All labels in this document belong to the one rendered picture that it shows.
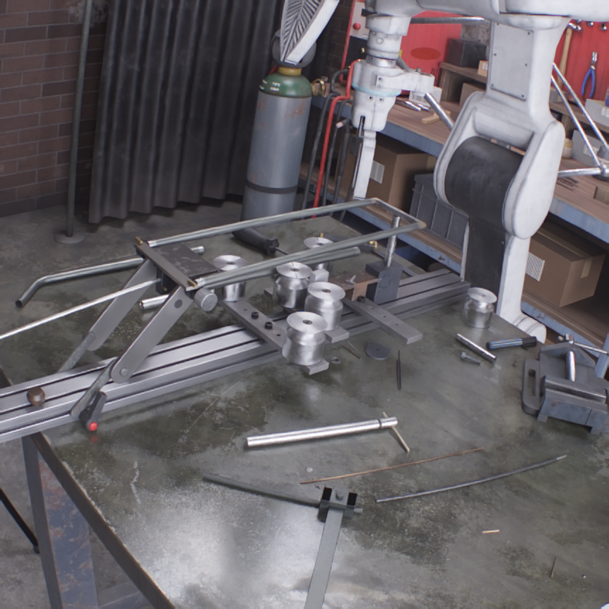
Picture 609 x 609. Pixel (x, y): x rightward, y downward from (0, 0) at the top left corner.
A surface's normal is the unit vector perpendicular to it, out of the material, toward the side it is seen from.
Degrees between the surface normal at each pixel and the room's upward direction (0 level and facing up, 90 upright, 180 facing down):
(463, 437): 0
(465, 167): 68
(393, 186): 90
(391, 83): 90
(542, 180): 88
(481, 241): 103
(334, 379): 0
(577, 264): 91
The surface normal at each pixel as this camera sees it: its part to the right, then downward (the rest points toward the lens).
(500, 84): -0.71, 0.40
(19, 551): 0.15, -0.87
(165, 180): -0.19, 0.44
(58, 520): 0.65, 0.45
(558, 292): -0.80, 0.18
